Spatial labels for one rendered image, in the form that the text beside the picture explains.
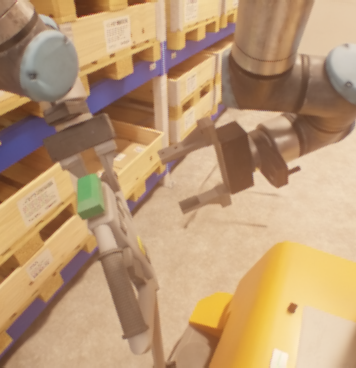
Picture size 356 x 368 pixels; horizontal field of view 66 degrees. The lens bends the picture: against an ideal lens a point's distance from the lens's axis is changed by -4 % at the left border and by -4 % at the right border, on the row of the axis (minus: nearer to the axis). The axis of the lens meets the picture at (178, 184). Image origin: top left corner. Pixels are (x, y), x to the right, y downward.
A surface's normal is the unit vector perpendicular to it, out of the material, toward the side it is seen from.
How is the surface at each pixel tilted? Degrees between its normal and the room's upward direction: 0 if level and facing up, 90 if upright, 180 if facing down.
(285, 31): 118
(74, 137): 62
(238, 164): 90
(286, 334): 0
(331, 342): 0
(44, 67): 94
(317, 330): 0
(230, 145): 90
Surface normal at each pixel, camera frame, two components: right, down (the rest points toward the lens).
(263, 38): -0.42, 0.85
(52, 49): 0.88, 0.35
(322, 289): 0.00, -0.77
